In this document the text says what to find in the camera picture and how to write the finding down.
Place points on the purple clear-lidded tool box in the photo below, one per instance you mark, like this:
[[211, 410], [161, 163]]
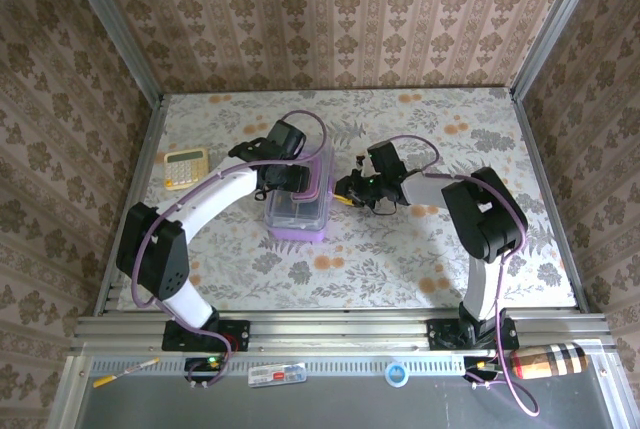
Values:
[[300, 229]]

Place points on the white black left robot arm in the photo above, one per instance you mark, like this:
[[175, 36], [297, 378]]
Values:
[[215, 199]]

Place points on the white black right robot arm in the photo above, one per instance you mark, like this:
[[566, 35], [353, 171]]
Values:
[[430, 191]]

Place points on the floral patterned table cover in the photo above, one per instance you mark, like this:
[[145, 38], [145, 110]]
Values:
[[380, 289]]

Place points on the yellow desk calculator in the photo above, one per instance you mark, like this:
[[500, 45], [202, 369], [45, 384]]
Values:
[[182, 169]]

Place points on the white blue tape roll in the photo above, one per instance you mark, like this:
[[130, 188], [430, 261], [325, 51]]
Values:
[[390, 379]]

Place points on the clear plastic labelled case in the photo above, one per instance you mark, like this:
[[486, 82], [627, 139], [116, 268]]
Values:
[[277, 375]]

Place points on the black controller board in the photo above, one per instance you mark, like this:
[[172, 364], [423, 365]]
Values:
[[475, 364], [205, 363]]

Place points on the grey metal shelf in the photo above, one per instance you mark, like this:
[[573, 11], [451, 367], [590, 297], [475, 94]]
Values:
[[350, 409]]

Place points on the plaid fabric pouch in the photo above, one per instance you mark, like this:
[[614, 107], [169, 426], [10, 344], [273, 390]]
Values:
[[550, 360]]

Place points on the yellow white pen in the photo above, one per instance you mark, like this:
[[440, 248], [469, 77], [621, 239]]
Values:
[[105, 381]]

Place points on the aluminium frame cross rail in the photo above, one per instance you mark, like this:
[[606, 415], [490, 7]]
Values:
[[340, 331]]

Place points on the aluminium table side rail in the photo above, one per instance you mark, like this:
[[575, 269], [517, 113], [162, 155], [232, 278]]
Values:
[[150, 124], [534, 149]]

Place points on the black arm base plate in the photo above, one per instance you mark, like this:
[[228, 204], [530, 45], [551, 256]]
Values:
[[240, 334], [440, 334]]

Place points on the aluminium frame post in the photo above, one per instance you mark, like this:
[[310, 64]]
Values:
[[554, 24], [115, 24]]

